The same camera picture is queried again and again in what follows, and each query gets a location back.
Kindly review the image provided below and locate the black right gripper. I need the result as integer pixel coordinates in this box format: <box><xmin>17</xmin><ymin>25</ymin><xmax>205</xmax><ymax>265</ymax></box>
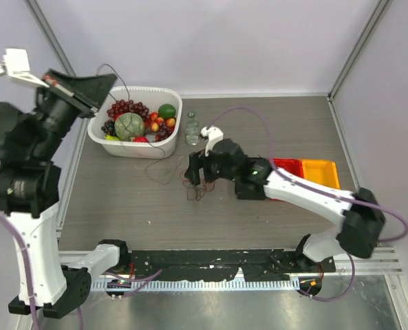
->
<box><xmin>185</xmin><ymin>148</ymin><xmax>238</xmax><ymax>186</ymax></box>

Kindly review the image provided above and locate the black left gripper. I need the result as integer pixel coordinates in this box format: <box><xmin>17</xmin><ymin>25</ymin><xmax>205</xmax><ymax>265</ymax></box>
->
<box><xmin>30</xmin><ymin>68</ymin><xmax>117</xmax><ymax>162</ymax></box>

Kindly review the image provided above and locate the single red cable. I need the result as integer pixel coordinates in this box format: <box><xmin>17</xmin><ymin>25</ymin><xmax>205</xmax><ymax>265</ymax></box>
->
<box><xmin>179</xmin><ymin>168</ymin><xmax>217</xmax><ymax>202</ymax></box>

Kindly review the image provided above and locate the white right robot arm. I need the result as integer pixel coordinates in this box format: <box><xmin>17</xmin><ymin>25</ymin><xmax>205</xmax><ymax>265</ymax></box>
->
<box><xmin>184</xmin><ymin>139</ymin><xmax>385</xmax><ymax>272</ymax></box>

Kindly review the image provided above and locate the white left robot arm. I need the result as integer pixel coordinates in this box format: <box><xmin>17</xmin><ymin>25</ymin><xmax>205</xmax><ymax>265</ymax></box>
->
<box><xmin>0</xmin><ymin>69</ymin><xmax>130</xmax><ymax>319</ymax></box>

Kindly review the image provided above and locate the red grape bunch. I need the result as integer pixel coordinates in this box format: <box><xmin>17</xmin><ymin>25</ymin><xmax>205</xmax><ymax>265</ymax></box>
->
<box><xmin>107</xmin><ymin>99</ymin><xmax>149</xmax><ymax>120</ymax></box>

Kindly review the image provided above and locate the clear glass bottle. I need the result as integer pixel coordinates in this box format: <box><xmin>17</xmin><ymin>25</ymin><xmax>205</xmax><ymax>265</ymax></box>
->
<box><xmin>184</xmin><ymin>111</ymin><xmax>201</xmax><ymax>146</ymax></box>

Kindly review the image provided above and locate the green melon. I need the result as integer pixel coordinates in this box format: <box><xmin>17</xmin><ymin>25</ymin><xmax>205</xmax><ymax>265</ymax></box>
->
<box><xmin>114</xmin><ymin>113</ymin><xmax>145</xmax><ymax>141</ymax></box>

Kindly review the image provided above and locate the peach fruit cluster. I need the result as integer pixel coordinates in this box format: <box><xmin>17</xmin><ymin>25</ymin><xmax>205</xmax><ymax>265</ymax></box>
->
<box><xmin>149</xmin><ymin>112</ymin><xmax>176</xmax><ymax>133</ymax></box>

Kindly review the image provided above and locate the green lime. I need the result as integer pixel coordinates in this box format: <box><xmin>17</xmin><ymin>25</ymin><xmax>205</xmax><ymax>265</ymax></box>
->
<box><xmin>158</xmin><ymin>103</ymin><xmax>176</xmax><ymax>120</ymax></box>

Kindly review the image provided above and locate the white plastic basket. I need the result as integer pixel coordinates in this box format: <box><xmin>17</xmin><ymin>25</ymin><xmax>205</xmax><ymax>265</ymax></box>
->
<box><xmin>88</xmin><ymin>86</ymin><xmax>182</xmax><ymax>159</ymax></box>

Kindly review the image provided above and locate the red apple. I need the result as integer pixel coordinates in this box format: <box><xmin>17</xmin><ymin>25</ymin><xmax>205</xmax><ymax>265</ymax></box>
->
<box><xmin>133</xmin><ymin>136</ymin><xmax>149</xmax><ymax>143</ymax></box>

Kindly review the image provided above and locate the black plastic bin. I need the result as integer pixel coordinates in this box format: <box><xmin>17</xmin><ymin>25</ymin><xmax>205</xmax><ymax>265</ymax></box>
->
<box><xmin>235</xmin><ymin>157</ymin><xmax>272</xmax><ymax>200</ymax></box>

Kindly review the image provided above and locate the red plastic bin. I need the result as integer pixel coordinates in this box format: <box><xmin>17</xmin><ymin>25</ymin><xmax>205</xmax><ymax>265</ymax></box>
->
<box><xmin>268</xmin><ymin>157</ymin><xmax>305</xmax><ymax>202</ymax></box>

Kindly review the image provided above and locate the orange plastic bin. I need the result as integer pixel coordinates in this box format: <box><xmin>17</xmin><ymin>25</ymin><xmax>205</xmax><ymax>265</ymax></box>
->
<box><xmin>301</xmin><ymin>159</ymin><xmax>341</xmax><ymax>189</ymax></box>

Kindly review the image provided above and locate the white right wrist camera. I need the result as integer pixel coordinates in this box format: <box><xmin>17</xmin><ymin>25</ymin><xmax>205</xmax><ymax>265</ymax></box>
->
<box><xmin>200</xmin><ymin>126</ymin><xmax>224</xmax><ymax>157</ymax></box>

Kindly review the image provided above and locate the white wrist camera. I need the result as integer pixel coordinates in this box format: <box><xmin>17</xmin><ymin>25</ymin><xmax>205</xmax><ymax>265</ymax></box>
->
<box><xmin>0</xmin><ymin>48</ymin><xmax>50</xmax><ymax>88</ymax></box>
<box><xmin>200</xmin><ymin>126</ymin><xmax>224</xmax><ymax>157</ymax></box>

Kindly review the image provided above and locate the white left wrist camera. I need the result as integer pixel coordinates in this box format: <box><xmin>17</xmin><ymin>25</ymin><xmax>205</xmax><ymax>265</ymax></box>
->
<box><xmin>0</xmin><ymin>48</ymin><xmax>50</xmax><ymax>88</ymax></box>

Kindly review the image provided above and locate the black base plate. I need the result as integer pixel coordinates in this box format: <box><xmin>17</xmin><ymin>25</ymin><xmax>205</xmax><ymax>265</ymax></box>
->
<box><xmin>129</xmin><ymin>249</ymin><xmax>336</xmax><ymax>282</ymax></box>

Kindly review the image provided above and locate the white slotted cable duct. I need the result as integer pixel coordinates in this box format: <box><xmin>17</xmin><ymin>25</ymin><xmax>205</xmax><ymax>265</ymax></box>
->
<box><xmin>91</xmin><ymin>278</ymin><xmax>299</xmax><ymax>293</ymax></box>

